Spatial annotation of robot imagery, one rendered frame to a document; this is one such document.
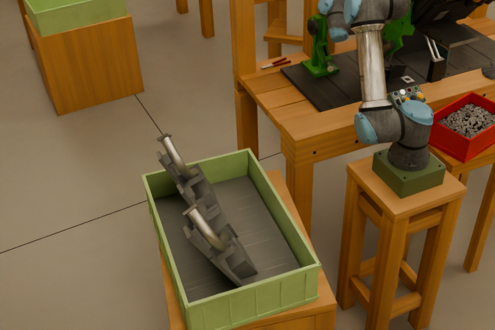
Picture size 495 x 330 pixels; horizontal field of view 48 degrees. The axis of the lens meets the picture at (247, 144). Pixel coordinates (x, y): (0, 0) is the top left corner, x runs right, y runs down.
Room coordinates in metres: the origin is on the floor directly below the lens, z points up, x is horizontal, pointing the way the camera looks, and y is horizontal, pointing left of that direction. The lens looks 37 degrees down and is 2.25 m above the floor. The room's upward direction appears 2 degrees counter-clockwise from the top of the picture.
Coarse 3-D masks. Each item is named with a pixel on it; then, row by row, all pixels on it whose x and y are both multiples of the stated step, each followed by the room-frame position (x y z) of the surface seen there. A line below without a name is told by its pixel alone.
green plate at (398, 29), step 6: (408, 12) 2.25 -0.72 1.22; (402, 18) 2.26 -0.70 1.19; (408, 18) 2.26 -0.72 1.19; (390, 24) 2.31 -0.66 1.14; (396, 24) 2.28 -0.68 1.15; (402, 24) 2.25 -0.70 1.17; (408, 24) 2.27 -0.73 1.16; (414, 24) 2.28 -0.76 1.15; (384, 30) 2.34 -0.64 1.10; (390, 30) 2.30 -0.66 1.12; (396, 30) 2.27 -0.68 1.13; (402, 30) 2.24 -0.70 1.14; (408, 30) 2.27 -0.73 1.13; (414, 30) 2.28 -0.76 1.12; (384, 36) 2.32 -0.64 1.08; (390, 36) 2.29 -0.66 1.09; (396, 36) 2.25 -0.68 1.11
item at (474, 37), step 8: (432, 24) 2.31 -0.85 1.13; (440, 24) 2.31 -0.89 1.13; (448, 24) 2.31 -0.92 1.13; (456, 24) 2.30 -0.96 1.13; (424, 32) 2.28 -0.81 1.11; (432, 32) 2.23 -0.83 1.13; (440, 32) 2.23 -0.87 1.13; (448, 32) 2.23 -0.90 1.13; (456, 32) 2.22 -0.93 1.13; (464, 32) 2.22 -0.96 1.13; (472, 32) 2.22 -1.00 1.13; (440, 40) 2.17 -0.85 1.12; (448, 40) 2.16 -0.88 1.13; (456, 40) 2.15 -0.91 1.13; (464, 40) 2.15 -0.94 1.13; (472, 40) 2.16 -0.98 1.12; (448, 48) 2.13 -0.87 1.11
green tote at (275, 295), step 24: (216, 168) 1.63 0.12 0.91; (240, 168) 1.66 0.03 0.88; (168, 192) 1.57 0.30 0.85; (264, 192) 1.51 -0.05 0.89; (288, 216) 1.31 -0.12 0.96; (288, 240) 1.31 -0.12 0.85; (168, 264) 1.24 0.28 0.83; (312, 264) 1.10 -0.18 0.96; (240, 288) 1.03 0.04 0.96; (264, 288) 1.05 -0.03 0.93; (288, 288) 1.07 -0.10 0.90; (312, 288) 1.10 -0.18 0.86; (192, 312) 0.98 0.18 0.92; (216, 312) 1.00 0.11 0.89; (240, 312) 1.03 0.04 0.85; (264, 312) 1.05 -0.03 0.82
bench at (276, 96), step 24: (480, 24) 2.80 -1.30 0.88; (336, 48) 2.60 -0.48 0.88; (264, 72) 2.39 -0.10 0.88; (240, 96) 2.37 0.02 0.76; (264, 96) 2.17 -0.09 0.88; (288, 96) 2.16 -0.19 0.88; (240, 120) 2.38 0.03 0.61; (288, 120) 1.97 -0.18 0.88; (240, 144) 2.40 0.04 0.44; (288, 168) 1.86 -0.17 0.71; (312, 168) 1.83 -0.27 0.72
